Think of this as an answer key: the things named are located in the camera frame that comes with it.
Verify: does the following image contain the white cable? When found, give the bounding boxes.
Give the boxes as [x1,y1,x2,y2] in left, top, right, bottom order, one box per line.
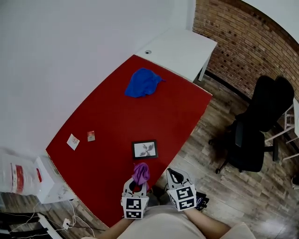
[0,200,42,234]
[67,199,96,239]

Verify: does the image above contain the white paper card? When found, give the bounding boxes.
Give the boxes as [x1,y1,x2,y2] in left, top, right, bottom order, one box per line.
[66,134,80,151]

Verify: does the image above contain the blue cloth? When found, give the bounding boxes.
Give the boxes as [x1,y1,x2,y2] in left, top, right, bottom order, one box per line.
[124,67,167,98]

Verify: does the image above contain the person's white shirt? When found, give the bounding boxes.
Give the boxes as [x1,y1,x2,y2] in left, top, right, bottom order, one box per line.
[80,205,257,239]

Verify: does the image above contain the red table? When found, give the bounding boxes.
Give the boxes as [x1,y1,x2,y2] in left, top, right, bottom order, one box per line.
[45,55,213,228]

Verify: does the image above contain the purple cloth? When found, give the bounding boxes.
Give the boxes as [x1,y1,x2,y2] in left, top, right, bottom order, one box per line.
[131,162,150,186]

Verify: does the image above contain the black wrist strap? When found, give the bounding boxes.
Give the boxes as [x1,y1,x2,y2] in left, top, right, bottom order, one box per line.
[195,190,210,211]

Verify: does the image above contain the person's right forearm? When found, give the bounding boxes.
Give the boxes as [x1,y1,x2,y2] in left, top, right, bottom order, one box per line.
[182,209,232,239]

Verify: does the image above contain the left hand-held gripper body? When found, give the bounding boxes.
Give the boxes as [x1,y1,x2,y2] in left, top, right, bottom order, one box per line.
[121,193,150,220]

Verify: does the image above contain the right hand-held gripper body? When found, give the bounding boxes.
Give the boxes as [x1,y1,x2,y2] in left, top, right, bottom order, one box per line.
[166,184,197,212]

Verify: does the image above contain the black cable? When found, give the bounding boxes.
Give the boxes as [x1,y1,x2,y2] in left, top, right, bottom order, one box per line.
[70,224,106,232]

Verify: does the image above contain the white desk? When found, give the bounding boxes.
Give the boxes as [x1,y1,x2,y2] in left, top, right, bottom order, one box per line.
[135,29,218,84]

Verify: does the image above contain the black metal rack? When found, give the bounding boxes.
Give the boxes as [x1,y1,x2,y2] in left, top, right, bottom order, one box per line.
[0,211,54,239]

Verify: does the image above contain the white metal post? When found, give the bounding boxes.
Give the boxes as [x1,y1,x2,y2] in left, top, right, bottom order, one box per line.
[37,213,57,239]

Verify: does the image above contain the black framed picture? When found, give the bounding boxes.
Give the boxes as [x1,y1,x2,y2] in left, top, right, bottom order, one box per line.
[131,139,159,161]

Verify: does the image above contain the person's left forearm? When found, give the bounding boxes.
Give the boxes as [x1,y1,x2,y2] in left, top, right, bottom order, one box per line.
[95,218,131,239]

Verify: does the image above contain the white slatted table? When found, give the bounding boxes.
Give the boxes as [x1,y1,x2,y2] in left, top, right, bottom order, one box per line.
[263,98,299,162]

